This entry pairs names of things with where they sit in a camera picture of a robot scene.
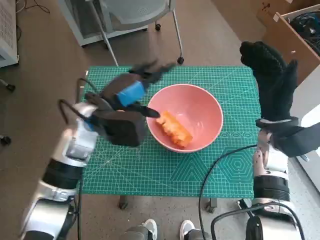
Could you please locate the rectangular toy bread loaf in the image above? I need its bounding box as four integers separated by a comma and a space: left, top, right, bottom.
156, 111, 194, 150

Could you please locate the white grey cabinet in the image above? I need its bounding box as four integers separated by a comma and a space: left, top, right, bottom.
58, 0, 148, 47

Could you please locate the brown cardboard box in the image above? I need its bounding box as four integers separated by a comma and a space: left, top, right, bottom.
256, 0, 320, 28

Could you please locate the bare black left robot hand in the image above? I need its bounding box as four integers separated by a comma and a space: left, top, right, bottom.
99, 59, 177, 119

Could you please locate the pink bowl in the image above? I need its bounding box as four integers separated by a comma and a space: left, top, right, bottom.
146, 84, 224, 154

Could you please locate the white shoe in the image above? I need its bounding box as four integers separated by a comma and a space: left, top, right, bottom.
179, 219, 196, 240
141, 219, 158, 240

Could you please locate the tangle of dark cables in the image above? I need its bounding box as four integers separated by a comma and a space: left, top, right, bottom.
289, 13, 320, 55

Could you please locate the white perforated metal unit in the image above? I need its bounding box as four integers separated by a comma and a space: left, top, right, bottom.
0, 0, 20, 68

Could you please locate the grey mesh office chair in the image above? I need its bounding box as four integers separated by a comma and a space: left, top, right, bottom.
88, 0, 186, 66

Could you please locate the white desk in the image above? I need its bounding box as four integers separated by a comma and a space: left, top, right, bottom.
287, 74, 320, 193

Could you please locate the wooden crate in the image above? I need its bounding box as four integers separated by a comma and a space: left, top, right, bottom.
262, 11, 320, 86

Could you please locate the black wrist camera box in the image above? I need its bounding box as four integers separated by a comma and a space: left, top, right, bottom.
271, 124, 320, 158
96, 109, 146, 148

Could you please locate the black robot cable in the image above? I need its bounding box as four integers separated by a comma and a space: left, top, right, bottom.
198, 144, 258, 240
211, 202, 301, 240
58, 78, 101, 240

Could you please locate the dark grey leg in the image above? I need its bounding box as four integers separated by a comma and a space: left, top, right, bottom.
123, 224, 151, 240
186, 228, 212, 240

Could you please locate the green cutting mat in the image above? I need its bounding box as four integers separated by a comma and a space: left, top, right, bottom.
79, 65, 262, 198

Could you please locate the office chair base with casters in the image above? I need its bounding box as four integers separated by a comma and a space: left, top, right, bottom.
0, 78, 16, 146

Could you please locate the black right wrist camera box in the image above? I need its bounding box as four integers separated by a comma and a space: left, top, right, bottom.
271, 124, 320, 158

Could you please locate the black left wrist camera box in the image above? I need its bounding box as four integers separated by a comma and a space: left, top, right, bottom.
96, 109, 146, 148

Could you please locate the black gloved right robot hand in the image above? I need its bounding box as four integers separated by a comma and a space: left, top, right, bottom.
239, 41, 299, 121

